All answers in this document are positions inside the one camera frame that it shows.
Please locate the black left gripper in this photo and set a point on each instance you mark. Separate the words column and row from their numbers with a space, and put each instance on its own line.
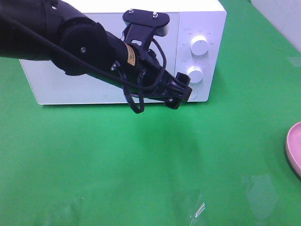
column 145, row 70

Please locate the white round knob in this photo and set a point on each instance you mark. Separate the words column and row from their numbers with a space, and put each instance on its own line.
column 195, row 73
column 199, row 45

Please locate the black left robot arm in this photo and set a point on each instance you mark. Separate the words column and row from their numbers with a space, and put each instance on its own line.
column 56, row 31

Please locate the clear tape patch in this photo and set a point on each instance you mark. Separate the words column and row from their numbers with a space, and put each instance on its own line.
column 295, row 61
column 189, row 208
column 261, row 194

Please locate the round white door button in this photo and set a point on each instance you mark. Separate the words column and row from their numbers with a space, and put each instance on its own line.
column 194, row 94

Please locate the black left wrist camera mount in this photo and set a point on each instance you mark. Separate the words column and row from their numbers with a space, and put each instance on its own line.
column 142, row 26

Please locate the pink round plate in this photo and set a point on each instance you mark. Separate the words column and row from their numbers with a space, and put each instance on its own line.
column 293, row 147

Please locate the white microwave oven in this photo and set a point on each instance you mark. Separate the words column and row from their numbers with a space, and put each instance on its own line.
column 196, row 17

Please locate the white microwave door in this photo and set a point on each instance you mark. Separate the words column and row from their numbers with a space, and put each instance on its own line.
column 51, row 86

